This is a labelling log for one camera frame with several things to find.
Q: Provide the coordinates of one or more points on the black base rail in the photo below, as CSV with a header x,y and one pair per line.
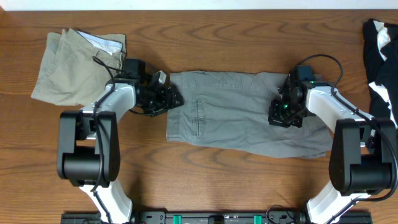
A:
x,y
273,215

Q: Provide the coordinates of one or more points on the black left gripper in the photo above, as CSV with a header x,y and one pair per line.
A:
x,y
167,102

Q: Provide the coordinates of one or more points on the black and white garment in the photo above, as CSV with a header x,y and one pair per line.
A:
x,y
380,61

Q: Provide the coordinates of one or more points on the grey shorts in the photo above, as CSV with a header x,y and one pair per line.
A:
x,y
229,110

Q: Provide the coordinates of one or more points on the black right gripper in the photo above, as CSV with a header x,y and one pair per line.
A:
x,y
275,119

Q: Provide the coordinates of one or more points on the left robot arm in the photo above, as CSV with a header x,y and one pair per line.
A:
x,y
88,152

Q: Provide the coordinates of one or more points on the folded khaki shorts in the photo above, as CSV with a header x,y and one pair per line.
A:
x,y
68,75

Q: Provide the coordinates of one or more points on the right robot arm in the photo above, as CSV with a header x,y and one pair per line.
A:
x,y
363,159

